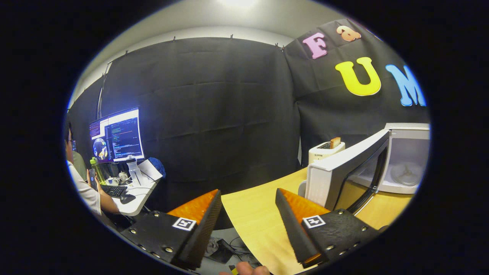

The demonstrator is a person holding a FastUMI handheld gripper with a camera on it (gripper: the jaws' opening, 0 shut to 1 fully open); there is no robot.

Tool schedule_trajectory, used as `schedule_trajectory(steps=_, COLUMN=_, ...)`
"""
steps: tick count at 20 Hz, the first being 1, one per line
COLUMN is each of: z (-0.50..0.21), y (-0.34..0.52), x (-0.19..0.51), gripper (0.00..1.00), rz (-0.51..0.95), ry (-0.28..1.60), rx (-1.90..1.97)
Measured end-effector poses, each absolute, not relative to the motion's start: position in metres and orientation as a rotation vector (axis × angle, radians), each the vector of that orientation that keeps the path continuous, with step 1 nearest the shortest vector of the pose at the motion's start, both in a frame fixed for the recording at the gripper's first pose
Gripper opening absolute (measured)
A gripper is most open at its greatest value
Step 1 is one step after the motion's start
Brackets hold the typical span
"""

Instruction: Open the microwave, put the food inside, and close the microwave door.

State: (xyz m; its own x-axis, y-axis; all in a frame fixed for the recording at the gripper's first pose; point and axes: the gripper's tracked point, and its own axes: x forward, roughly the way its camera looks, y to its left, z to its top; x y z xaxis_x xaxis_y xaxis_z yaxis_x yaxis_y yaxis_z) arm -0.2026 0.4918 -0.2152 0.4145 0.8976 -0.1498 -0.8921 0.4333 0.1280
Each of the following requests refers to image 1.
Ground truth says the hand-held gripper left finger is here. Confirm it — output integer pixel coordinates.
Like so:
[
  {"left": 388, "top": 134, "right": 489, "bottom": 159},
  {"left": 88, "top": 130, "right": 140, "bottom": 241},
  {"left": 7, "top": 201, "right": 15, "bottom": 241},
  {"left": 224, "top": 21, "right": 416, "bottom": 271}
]
[{"left": 120, "top": 189, "right": 223, "bottom": 271}]

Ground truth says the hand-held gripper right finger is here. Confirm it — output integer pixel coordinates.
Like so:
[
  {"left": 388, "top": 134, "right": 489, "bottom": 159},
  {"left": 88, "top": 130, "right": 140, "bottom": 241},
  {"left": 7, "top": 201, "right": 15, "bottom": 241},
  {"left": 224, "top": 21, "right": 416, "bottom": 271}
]
[{"left": 275, "top": 188, "right": 381, "bottom": 269}]

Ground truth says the white microwave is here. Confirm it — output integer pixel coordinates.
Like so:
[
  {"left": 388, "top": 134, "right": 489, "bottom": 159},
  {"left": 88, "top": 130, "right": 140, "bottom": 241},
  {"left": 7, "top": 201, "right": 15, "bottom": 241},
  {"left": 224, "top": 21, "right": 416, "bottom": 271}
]
[{"left": 298, "top": 122, "right": 431, "bottom": 214}]

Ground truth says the white office desk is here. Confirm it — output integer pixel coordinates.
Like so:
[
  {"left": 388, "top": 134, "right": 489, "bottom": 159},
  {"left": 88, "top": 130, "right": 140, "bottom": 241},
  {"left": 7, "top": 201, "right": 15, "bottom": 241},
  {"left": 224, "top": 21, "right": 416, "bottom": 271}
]
[{"left": 111, "top": 170, "right": 163, "bottom": 217}]

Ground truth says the blue bag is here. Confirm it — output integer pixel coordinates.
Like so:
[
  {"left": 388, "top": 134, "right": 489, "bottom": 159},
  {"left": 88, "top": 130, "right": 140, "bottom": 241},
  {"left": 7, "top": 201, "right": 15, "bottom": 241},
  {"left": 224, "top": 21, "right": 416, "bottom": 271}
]
[{"left": 147, "top": 157, "right": 167, "bottom": 179}]

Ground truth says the white toaster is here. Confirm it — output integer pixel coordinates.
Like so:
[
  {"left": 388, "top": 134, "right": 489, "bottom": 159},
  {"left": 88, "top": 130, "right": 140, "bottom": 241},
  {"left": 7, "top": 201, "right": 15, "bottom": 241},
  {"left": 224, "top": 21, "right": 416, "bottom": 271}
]
[{"left": 308, "top": 141, "right": 346, "bottom": 165}]

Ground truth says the white paper sheet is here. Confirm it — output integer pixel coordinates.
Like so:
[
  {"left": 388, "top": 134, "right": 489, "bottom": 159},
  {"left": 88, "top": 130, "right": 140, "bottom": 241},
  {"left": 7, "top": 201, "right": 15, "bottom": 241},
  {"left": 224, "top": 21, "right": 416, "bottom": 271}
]
[{"left": 138, "top": 159, "right": 163, "bottom": 182}]

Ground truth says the clear water bottle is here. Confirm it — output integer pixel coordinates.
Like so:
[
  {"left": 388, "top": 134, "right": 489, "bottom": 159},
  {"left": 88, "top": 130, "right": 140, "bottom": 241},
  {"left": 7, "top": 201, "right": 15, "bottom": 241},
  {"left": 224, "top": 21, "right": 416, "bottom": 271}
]
[{"left": 126, "top": 156, "right": 144, "bottom": 186}]

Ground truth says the black keyboard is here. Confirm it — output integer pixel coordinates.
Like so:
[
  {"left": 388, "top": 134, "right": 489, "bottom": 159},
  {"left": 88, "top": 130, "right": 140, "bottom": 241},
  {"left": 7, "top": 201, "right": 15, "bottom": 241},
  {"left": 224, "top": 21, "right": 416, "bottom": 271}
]
[{"left": 100, "top": 184, "right": 128, "bottom": 198}]

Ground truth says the green drink bottle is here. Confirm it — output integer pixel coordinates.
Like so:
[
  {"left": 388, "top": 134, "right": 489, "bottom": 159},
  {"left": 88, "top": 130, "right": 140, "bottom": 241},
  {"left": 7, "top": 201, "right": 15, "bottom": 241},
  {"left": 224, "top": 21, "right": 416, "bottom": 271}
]
[{"left": 90, "top": 157, "right": 105, "bottom": 184}]

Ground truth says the computer monitor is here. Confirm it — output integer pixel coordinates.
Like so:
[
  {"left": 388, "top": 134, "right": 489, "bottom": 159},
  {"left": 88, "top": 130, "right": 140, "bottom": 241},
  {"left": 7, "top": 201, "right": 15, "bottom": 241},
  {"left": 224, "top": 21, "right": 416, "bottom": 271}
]
[{"left": 89, "top": 106, "right": 146, "bottom": 164}]

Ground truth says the green office chair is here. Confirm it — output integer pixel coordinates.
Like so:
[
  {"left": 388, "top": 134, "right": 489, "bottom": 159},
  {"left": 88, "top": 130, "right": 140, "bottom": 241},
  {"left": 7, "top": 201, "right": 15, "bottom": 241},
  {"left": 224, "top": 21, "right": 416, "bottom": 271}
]
[{"left": 73, "top": 151, "right": 88, "bottom": 182}]

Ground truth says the tangle of black cables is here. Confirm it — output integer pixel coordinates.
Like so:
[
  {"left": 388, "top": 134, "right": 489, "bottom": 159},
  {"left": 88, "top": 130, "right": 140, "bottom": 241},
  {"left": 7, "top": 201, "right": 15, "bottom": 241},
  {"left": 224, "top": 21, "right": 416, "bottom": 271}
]
[{"left": 206, "top": 237, "right": 264, "bottom": 268}]

